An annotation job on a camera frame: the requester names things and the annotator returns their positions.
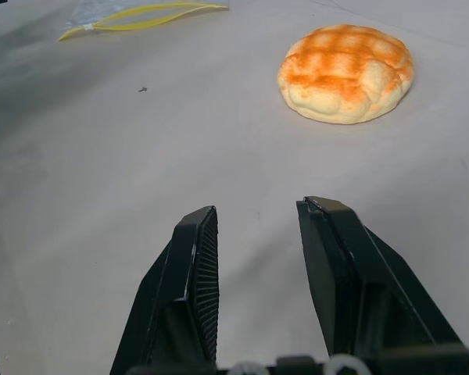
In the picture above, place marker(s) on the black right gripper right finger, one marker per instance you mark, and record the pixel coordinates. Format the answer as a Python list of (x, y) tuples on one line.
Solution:
[(348, 273)]

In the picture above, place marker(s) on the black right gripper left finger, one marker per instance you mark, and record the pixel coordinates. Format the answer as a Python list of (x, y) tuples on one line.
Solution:
[(180, 273)]

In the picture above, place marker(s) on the yellow object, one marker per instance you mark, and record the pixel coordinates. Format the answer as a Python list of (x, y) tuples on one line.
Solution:
[(344, 74)]

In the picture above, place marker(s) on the clear bag with yellow zip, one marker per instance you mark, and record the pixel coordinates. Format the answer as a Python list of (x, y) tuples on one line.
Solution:
[(113, 26)]

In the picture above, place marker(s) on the small dark screw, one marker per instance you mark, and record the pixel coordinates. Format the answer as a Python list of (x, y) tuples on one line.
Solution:
[(142, 89)]

